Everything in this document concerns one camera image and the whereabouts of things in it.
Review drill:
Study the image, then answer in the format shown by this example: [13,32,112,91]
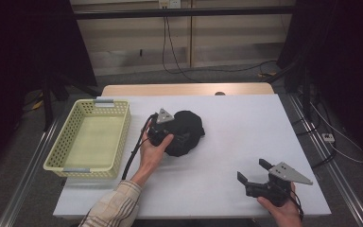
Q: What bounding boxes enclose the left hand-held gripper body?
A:
[147,108,176,148]

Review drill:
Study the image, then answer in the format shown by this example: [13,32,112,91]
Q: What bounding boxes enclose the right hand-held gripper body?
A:
[245,161,314,208]

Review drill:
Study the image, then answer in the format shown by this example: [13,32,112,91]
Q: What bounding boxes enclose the black cloth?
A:
[164,110,206,158]

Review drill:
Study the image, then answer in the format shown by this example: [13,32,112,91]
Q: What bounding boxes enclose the pale yellow perforated plastic basket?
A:
[43,98,132,181]

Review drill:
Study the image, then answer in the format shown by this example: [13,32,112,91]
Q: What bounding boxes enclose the person's left hand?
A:
[138,118,175,175]

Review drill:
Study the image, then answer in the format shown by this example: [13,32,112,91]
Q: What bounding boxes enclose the person's right hand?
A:
[257,182,304,227]

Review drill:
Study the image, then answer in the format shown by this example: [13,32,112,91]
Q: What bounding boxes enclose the light wooden table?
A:
[101,82,275,97]

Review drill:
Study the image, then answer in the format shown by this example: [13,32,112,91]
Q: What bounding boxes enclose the white table board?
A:
[52,94,333,220]

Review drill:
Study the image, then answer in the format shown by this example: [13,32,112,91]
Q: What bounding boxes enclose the white floor power strip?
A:
[321,132,336,144]

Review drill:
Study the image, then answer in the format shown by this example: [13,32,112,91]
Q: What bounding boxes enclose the black stand legs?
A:
[41,72,102,132]

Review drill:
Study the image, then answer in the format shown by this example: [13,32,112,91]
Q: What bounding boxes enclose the black horizontal bar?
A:
[74,6,297,21]

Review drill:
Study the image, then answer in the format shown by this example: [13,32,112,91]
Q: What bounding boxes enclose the black curtain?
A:
[277,0,363,162]
[0,0,98,181]

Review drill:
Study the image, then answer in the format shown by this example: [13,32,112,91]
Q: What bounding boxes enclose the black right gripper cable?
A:
[287,188,305,221]

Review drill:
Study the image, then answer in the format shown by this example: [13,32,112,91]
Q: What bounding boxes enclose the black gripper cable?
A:
[121,113,159,182]
[287,188,305,221]

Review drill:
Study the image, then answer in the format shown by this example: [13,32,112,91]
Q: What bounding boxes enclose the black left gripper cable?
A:
[121,113,159,182]

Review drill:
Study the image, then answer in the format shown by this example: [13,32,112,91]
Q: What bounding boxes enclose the aluminium floor rail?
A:
[0,114,64,227]
[286,94,363,227]

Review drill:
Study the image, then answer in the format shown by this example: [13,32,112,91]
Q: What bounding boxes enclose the white floor cable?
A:
[308,100,363,165]

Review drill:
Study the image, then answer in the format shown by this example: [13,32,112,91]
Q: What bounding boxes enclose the black wall cable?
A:
[164,15,280,75]
[161,8,202,83]

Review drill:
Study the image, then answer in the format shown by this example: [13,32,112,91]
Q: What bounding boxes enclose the white wall socket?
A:
[158,0,182,9]

